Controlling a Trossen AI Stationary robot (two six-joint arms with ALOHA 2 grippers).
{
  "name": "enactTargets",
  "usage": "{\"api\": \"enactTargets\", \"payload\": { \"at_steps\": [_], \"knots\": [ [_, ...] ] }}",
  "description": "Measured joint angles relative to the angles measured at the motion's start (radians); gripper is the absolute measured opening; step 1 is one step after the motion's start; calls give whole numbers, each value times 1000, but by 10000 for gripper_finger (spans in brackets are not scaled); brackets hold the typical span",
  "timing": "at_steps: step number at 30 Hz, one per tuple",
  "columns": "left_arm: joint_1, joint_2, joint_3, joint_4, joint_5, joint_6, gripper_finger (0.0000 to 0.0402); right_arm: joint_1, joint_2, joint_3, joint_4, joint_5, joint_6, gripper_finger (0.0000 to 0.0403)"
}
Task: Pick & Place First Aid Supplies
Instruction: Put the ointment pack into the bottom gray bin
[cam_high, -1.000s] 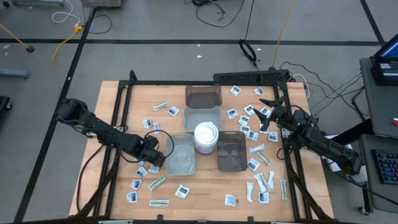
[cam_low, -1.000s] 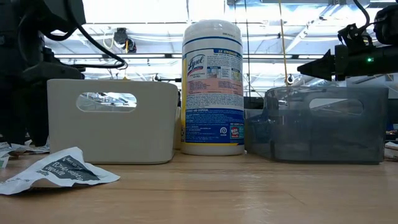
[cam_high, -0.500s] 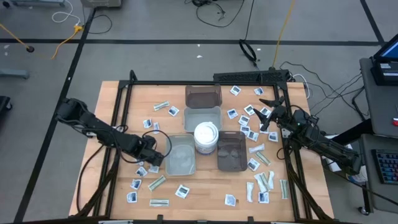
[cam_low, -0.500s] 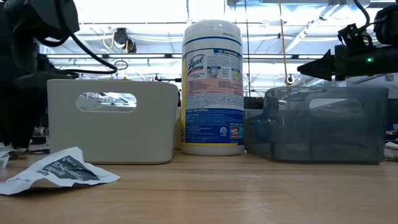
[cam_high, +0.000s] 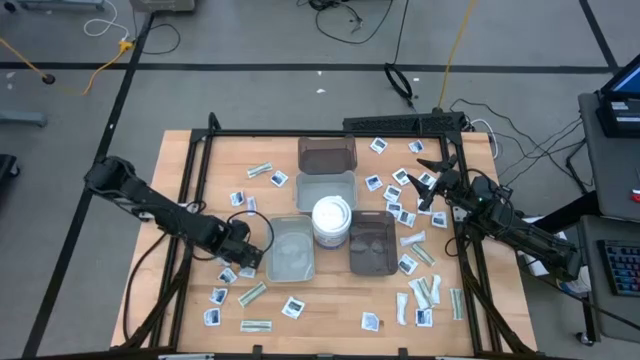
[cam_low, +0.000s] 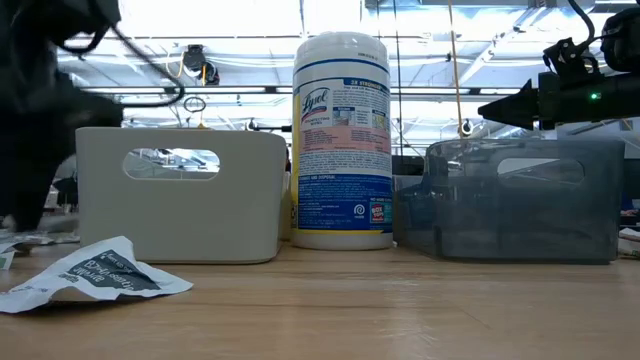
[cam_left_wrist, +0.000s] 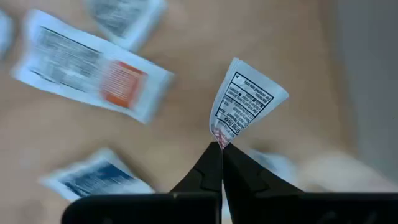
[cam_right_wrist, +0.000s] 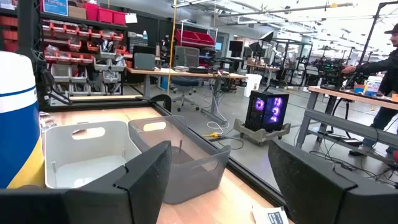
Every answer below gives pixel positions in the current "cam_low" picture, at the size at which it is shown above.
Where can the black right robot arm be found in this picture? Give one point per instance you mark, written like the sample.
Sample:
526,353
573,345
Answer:
625,40

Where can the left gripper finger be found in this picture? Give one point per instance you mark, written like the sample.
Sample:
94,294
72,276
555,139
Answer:
25,200

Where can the small grey-white sachet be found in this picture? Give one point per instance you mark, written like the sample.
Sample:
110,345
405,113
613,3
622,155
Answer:
30,239

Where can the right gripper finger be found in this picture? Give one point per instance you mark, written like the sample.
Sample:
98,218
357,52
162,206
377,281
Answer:
515,110

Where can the dark translucent plastic bin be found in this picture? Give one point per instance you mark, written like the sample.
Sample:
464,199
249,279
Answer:
520,220

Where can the round black hanging device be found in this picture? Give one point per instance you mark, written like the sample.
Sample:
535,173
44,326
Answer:
466,129

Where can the Lysol disinfecting wipes canister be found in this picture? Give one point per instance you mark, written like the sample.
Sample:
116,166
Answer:
342,150

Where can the horizontal metal beam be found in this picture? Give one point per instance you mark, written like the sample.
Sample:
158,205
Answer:
240,90

